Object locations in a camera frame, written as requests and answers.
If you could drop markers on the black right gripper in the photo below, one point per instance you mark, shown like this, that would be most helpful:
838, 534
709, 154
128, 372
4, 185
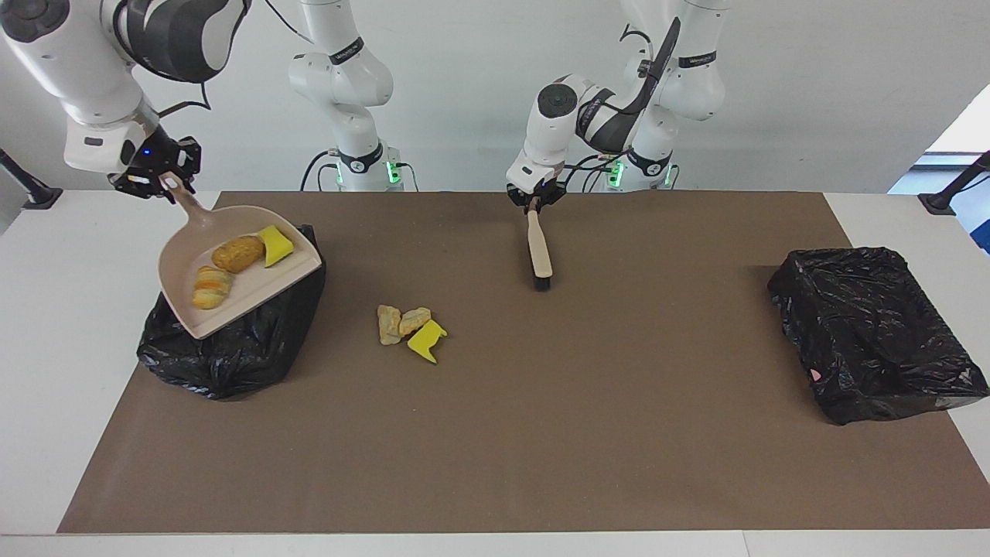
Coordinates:
155, 151

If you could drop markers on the bin with black bag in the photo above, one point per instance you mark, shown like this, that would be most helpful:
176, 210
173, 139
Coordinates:
866, 333
232, 363

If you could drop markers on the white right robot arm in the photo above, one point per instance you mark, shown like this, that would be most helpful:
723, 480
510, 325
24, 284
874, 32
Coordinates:
69, 70

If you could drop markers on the brown fried nugget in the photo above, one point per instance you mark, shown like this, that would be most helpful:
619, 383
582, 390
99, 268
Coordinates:
238, 254

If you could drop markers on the small yellow sponge piece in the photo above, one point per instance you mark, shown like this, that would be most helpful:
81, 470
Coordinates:
276, 246

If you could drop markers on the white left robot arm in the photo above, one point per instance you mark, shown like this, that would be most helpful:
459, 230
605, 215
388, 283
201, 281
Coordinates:
553, 124

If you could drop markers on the small croissant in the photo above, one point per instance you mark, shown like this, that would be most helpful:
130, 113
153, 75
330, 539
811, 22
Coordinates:
212, 288

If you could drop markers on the beige plastic dustpan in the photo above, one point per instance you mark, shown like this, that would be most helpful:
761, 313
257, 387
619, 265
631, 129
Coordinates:
240, 290

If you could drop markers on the black clamp stand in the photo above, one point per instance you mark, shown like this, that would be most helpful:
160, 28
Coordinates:
940, 203
39, 197

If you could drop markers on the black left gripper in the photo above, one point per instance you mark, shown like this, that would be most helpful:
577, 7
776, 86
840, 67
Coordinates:
535, 192

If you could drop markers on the brown table mat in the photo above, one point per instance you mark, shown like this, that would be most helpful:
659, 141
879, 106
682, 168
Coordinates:
495, 480

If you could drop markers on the notched yellow sponge piece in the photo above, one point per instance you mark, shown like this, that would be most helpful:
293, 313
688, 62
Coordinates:
424, 340

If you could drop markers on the tan toast chunk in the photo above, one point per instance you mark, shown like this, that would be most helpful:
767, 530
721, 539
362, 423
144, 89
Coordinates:
388, 325
414, 320

